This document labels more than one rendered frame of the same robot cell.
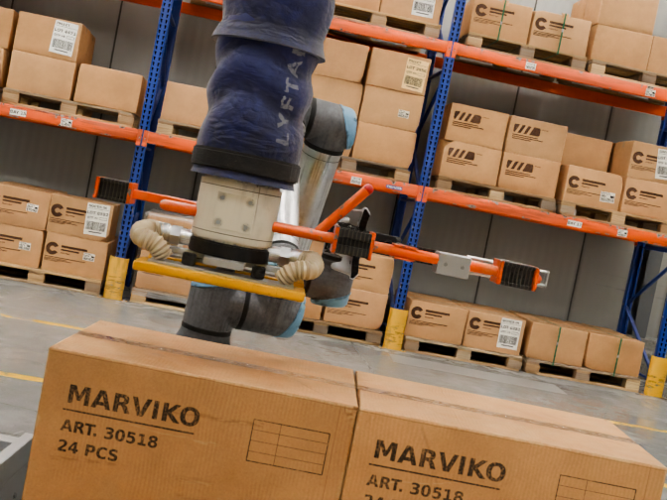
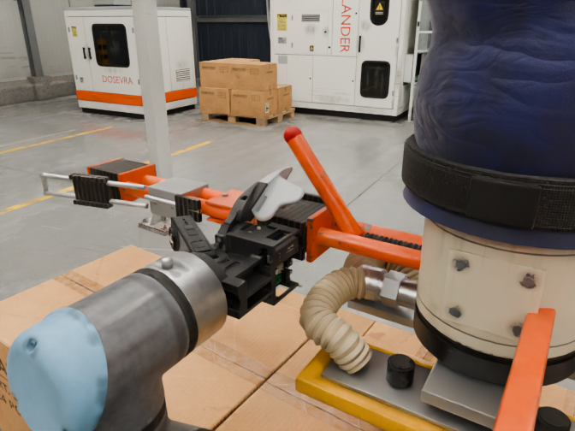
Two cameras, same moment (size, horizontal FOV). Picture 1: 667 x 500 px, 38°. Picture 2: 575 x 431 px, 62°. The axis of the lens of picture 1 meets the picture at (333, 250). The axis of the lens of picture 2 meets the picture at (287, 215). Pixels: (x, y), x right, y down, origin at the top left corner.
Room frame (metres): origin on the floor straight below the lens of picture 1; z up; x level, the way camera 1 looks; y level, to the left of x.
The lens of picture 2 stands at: (2.49, 0.28, 1.49)
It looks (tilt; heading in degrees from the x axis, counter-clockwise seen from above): 22 degrees down; 215
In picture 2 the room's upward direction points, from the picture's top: straight up
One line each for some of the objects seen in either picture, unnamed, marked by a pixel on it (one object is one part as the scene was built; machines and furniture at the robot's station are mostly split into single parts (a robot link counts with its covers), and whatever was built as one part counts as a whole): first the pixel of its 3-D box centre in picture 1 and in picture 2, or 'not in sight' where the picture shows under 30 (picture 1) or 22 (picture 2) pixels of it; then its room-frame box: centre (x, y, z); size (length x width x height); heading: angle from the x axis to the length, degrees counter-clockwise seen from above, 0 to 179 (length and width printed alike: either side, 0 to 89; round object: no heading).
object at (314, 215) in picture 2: (352, 242); (299, 223); (2.02, -0.04, 1.24); 0.10 x 0.08 x 0.06; 3
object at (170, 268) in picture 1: (222, 271); not in sight; (1.91, 0.21, 1.14); 0.34 x 0.10 x 0.05; 93
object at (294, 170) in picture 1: (245, 165); (523, 167); (2.01, 0.21, 1.36); 0.23 x 0.23 x 0.04
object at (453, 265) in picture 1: (451, 264); (179, 197); (2.03, -0.25, 1.23); 0.07 x 0.07 x 0.04; 3
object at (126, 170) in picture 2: (514, 274); (123, 179); (2.03, -0.39, 1.24); 0.08 x 0.07 x 0.05; 93
